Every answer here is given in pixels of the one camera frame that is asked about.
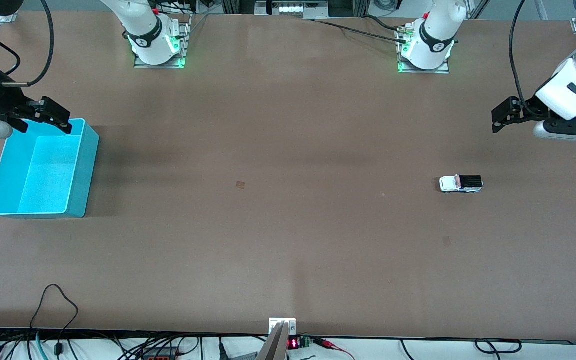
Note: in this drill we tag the white jeep toy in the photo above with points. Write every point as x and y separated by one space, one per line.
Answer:
453 185

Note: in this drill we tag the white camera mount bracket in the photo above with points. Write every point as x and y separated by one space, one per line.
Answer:
282 322

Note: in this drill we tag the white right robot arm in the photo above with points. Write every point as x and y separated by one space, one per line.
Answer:
148 27

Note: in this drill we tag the grey metal camera bar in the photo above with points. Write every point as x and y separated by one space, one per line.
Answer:
274 345

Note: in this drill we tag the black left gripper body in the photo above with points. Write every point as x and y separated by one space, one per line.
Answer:
529 110

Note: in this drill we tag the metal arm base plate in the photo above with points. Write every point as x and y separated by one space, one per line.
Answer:
186 45
425 71

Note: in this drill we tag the white lit power unit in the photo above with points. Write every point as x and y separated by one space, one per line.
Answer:
292 7

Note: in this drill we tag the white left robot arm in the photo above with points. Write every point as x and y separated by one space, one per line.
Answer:
435 35

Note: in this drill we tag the cyan plastic bin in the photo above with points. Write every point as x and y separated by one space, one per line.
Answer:
43 175

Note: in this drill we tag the red digit display module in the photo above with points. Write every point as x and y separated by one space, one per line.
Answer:
294 343

